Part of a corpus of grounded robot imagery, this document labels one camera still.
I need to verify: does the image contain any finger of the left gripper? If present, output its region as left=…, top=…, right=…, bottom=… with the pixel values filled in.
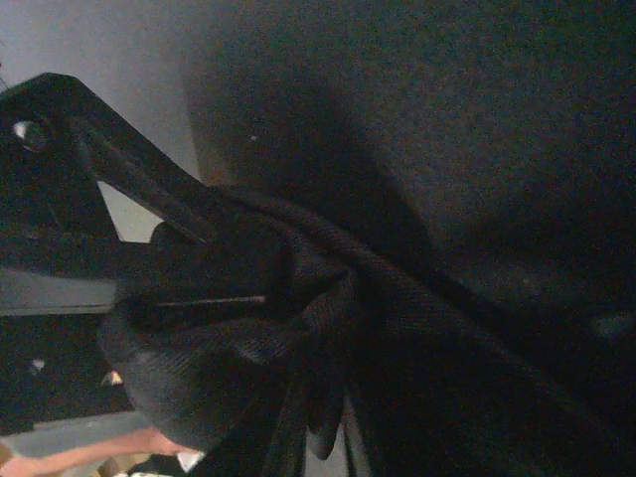
left=1, top=315, right=131, bottom=435
left=1, top=74, right=278, bottom=306

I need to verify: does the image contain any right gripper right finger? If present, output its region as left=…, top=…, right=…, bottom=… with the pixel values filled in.
left=343, top=397, right=377, bottom=477

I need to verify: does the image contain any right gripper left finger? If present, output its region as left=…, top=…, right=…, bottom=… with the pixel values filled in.
left=198, top=378, right=306, bottom=476

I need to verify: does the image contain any black necktie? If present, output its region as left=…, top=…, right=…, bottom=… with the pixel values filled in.
left=98, top=188, right=635, bottom=476

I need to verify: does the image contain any bare human hand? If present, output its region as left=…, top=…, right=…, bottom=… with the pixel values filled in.
left=1, top=427, right=197, bottom=477

